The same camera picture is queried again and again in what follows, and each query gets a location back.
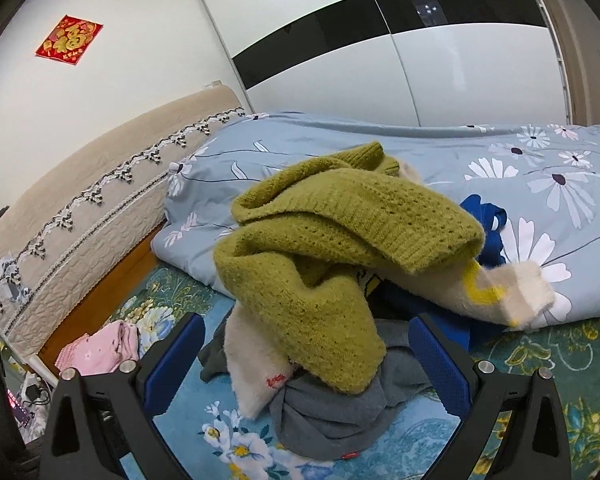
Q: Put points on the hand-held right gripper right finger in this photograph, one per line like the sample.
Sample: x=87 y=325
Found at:
x=437 y=360

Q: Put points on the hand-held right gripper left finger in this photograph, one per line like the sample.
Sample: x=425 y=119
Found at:
x=175 y=360

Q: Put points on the olive green fuzzy towel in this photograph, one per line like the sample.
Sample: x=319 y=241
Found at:
x=330 y=220

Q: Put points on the pink folded clothes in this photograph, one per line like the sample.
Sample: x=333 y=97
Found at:
x=100 y=350

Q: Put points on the cream fluffy sweater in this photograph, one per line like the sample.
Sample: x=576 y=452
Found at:
x=480 y=295

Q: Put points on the teal floral bed sheet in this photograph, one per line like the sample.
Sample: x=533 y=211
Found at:
x=555 y=355

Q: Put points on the grey garment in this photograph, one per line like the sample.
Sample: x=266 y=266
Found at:
x=320 y=410

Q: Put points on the blue garment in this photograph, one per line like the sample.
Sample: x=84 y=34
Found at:
x=485 y=215

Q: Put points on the beige quilted headboard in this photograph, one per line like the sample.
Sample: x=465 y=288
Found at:
x=105 y=160

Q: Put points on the light blue floral duvet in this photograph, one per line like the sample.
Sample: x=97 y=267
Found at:
x=330 y=135

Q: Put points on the white wardrobe with black stripe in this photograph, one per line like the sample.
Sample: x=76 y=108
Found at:
x=455 y=70

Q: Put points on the wooden bed frame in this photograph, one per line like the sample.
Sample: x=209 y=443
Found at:
x=105 y=290

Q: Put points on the red wall decoration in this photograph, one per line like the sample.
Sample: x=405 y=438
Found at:
x=70 y=40

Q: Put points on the beige door frame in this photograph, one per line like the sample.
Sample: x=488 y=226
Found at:
x=580 y=35

